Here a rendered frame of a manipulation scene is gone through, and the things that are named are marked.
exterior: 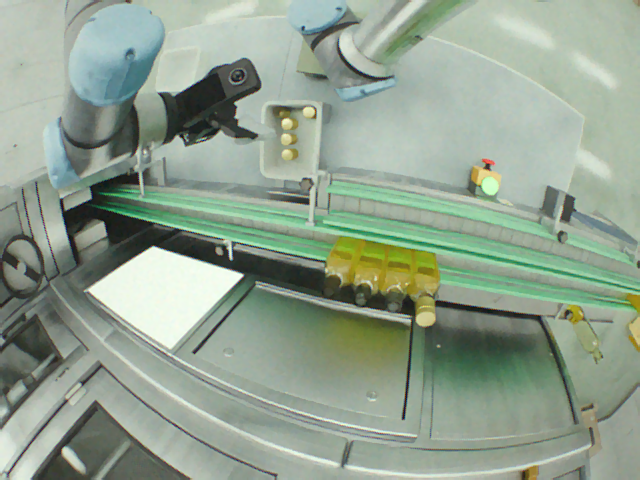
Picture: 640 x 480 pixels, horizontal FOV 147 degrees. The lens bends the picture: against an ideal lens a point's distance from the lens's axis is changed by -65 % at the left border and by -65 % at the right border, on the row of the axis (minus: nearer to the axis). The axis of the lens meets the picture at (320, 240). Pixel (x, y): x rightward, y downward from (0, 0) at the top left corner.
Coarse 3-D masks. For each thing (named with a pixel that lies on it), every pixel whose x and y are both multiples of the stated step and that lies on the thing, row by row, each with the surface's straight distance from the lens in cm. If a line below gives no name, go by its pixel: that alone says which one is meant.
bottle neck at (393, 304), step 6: (390, 288) 49; (396, 288) 49; (390, 294) 47; (396, 294) 47; (390, 300) 46; (396, 300) 46; (390, 306) 48; (396, 306) 48; (390, 312) 47; (396, 312) 47
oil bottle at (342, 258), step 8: (344, 240) 59; (352, 240) 59; (360, 240) 60; (336, 248) 55; (344, 248) 56; (352, 248) 56; (360, 248) 59; (328, 256) 52; (336, 256) 52; (344, 256) 52; (352, 256) 53; (328, 264) 51; (336, 264) 50; (344, 264) 50; (352, 264) 51; (328, 272) 51; (344, 272) 50; (352, 272) 52; (344, 280) 51
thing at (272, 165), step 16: (272, 112) 80; (320, 112) 70; (304, 128) 79; (320, 128) 70; (272, 144) 81; (304, 144) 79; (272, 160) 81; (304, 160) 80; (272, 176) 76; (288, 176) 74; (304, 176) 74
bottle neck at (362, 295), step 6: (360, 282) 50; (366, 282) 49; (360, 288) 47; (366, 288) 48; (372, 288) 50; (354, 294) 47; (360, 294) 46; (366, 294) 46; (354, 300) 47; (360, 300) 48; (366, 300) 46; (360, 306) 47; (366, 306) 47
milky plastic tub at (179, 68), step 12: (180, 48) 106; (192, 48) 101; (168, 60) 115; (180, 60) 115; (192, 60) 110; (204, 60) 102; (168, 72) 115; (180, 72) 113; (192, 72) 108; (204, 72) 102; (156, 84) 113; (168, 84) 116; (180, 84) 112
